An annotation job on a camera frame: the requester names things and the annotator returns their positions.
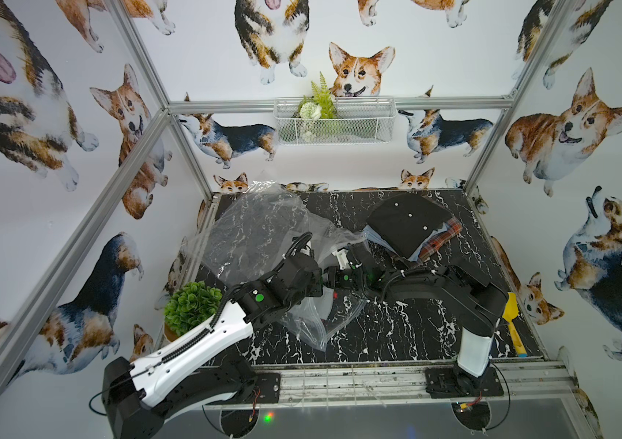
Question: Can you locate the black button shirt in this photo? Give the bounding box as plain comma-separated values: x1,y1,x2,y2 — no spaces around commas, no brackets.
365,192,454,233

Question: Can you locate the clear plastic vacuum bag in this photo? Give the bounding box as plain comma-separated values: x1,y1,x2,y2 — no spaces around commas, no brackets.
192,182,369,351

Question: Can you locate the red plaid shirt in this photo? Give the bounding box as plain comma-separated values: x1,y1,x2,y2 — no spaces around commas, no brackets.
418,217,463,262

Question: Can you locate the grey button shirt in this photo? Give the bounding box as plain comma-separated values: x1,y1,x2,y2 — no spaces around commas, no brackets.
313,287,345,327

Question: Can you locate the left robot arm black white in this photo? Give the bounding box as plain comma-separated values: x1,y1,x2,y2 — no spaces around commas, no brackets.
99,232,323,438

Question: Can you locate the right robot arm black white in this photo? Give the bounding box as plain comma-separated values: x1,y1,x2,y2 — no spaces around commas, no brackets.
323,244,508,396

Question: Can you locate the green potted plant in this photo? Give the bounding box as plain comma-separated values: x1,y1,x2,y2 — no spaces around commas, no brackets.
164,282,222,341

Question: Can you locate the artificial fern with white flower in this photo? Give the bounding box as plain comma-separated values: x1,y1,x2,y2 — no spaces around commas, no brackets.
295,73,338,143

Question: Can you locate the yellow dustpan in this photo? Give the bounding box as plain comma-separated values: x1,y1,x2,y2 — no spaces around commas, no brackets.
502,292,528,358

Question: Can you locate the aluminium frame rail front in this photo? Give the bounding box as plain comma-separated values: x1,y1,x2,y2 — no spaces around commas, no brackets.
123,361,578,413

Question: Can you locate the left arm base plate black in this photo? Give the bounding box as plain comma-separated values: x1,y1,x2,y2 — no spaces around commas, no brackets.
210,372,282,406

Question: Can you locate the white wire wall basket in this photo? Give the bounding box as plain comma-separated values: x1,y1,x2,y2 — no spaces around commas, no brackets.
274,97,398,146

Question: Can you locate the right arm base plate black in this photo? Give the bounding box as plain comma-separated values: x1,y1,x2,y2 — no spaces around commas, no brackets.
424,366,505,399

